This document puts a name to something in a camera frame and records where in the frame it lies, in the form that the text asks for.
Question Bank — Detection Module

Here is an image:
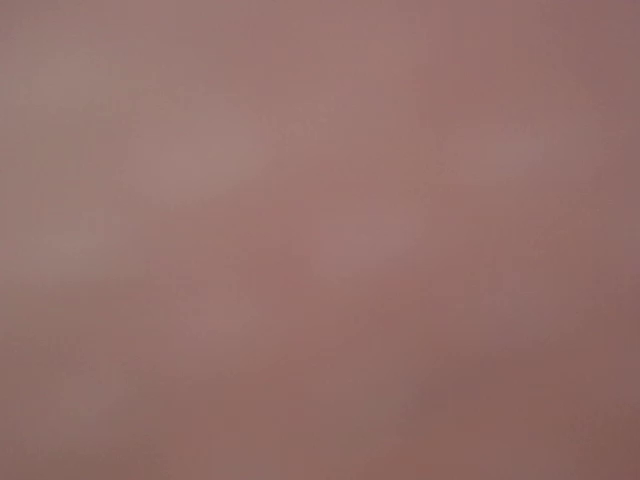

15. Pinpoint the pink plastic bag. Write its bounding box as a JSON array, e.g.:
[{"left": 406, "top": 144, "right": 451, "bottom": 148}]
[{"left": 1, "top": 1, "right": 639, "bottom": 479}]

